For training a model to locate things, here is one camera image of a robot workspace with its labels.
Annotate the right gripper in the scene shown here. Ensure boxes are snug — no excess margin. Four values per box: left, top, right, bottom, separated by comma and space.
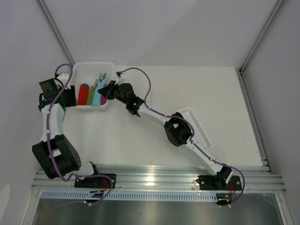
97, 81, 128, 106

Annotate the teal paper napkin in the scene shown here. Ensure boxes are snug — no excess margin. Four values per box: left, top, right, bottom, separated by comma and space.
91, 75, 108, 107

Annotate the ornate silver fork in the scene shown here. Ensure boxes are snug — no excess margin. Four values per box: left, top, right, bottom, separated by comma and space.
98, 73, 106, 81

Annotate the large white plastic basket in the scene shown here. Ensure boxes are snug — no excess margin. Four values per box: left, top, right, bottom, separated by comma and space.
71, 62, 116, 111

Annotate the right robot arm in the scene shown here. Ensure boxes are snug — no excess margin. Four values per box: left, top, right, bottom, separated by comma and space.
98, 81, 233, 190

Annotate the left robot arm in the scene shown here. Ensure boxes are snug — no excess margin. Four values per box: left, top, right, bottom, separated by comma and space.
32, 78, 102, 188

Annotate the pink napkin roll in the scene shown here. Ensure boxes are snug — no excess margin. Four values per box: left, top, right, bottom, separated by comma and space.
100, 95, 107, 105

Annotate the red napkin roll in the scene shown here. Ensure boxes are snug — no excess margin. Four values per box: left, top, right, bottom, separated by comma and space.
77, 83, 90, 105

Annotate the small white plastic tray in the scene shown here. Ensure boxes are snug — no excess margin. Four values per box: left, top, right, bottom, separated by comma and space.
178, 107, 212, 151

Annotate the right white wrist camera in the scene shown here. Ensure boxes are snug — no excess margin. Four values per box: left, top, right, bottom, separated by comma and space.
115, 71, 127, 85

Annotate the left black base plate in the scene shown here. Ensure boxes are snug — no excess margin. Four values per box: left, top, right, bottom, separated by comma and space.
74, 173, 116, 189

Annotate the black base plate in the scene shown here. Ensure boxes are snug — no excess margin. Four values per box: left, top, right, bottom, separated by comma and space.
74, 173, 116, 189
196, 175, 242, 191

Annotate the aluminium mounting rail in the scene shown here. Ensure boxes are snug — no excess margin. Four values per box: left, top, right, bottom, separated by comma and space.
32, 165, 286, 194

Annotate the left aluminium frame post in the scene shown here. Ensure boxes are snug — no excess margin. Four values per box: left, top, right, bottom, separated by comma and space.
35, 0, 75, 66

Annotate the aluminium frame post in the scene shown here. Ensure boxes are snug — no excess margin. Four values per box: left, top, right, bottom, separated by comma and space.
35, 0, 75, 66
239, 0, 289, 73

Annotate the white slotted cable duct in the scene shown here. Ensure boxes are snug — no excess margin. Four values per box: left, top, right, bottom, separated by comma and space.
41, 190, 218, 202

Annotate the right aluminium frame post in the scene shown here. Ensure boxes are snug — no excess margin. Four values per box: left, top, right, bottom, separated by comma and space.
239, 0, 289, 73

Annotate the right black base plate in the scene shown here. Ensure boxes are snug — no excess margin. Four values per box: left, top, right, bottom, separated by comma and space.
196, 175, 242, 191

